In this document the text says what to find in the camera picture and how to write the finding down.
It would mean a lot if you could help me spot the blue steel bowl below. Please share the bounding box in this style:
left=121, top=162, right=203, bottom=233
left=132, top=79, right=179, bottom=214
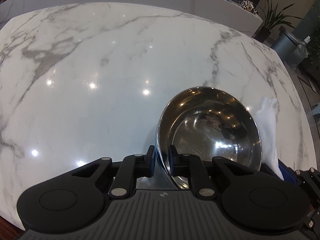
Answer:
left=156, top=87, right=263, bottom=189

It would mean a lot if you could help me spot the small blue stool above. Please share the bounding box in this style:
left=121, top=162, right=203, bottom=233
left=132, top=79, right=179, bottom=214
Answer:
left=311, top=103, right=320, bottom=121

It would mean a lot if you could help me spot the grey trash bin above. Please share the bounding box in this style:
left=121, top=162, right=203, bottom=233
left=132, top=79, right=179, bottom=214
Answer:
left=271, top=30, right=302, bottom=61

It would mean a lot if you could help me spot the potted green plant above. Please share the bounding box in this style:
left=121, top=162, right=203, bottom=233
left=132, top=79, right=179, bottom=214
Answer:
left=255, top=0, right=302, bottom=43

